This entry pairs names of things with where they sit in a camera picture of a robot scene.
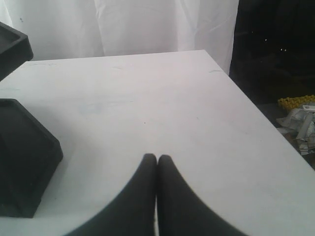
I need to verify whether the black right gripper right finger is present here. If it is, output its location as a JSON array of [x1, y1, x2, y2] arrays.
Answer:
[[157, 154, 230, 236]]

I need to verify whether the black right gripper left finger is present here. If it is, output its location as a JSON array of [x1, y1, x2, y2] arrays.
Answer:
[[68, 153, 157, 236]]

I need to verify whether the black metal shelf rack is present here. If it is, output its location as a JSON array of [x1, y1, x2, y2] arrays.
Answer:
[[0, 21, 63, 219]]

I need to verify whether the white clutter pile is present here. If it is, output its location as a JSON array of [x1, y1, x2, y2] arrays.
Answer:
[[276, 102, 315, 168]]

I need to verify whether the white backdrop curtain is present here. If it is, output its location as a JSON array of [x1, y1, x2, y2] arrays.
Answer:
[[0, 0, 239, 73]]

